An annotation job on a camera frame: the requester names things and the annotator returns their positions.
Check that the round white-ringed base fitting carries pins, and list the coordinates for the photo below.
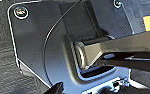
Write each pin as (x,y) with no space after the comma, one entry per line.
(117,3)
(21,11)

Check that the thick grey robot torso limb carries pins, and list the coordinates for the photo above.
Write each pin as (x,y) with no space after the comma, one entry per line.
(124,45)

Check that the blue-grey robot wheeled base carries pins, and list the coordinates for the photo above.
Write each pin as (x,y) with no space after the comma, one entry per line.
(34,40)

